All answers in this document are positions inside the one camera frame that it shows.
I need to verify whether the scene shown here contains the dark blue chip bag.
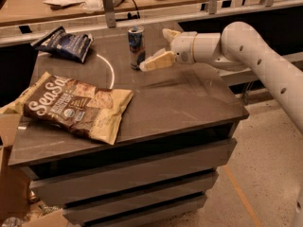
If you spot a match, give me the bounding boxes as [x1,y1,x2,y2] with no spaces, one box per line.
[30,26,94,63]

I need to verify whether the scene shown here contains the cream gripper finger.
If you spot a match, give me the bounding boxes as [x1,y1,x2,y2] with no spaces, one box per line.
[139,48,175,72]
[162,28,181,43]

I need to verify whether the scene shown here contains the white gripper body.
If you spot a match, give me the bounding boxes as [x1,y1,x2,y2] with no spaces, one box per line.
[170,31,197,64]

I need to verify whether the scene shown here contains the black power cable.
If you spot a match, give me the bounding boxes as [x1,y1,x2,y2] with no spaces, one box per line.
[115,0,141,22]

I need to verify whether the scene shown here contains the cardboard box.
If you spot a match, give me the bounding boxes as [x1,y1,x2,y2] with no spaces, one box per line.
[0,114,68,227]

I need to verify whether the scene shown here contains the metal railing post left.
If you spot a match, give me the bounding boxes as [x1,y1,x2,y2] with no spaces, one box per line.
[102,0,116,28]

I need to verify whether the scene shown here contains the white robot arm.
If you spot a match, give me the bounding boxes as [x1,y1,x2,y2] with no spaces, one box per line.
[139,22,303,133]

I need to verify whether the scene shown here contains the redbull can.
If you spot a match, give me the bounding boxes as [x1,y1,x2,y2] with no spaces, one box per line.
[128,26,146,70]

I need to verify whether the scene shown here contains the brown sea salt chip bag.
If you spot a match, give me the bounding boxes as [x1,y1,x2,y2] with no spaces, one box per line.
[0,73,133,145]

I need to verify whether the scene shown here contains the grey drawer cabinet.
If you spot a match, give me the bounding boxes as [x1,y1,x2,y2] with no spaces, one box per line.
[9,28,248,227]

